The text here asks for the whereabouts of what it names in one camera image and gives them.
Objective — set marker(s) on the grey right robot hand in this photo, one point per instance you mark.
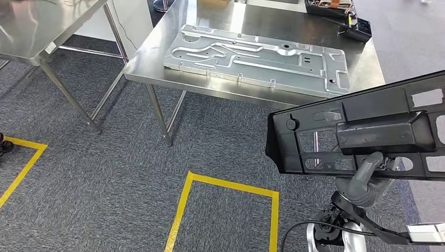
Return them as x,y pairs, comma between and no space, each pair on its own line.
370,167

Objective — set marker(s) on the black plastic license plate bracket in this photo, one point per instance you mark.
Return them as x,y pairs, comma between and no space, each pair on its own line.
375,107

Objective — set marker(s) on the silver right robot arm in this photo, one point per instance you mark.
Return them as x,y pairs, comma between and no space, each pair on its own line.
361,194

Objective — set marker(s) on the stainless steel workbench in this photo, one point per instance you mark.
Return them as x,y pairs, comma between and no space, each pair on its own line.
278,24

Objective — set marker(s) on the small black box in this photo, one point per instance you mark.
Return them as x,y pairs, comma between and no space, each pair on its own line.
359,31

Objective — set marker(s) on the stamped silver metal panel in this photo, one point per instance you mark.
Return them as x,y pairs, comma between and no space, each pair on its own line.
264,66

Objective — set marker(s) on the dark round base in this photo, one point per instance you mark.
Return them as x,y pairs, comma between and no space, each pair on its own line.
163,6

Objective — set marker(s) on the stainless steel table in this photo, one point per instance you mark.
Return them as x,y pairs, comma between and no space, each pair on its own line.
34,24

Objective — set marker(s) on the small black object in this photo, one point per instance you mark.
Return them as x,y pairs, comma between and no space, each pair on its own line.
6,146

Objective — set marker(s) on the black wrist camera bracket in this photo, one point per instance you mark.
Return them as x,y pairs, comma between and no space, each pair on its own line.
368,222

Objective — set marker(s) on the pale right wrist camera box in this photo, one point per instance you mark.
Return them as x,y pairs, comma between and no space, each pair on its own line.
426,232

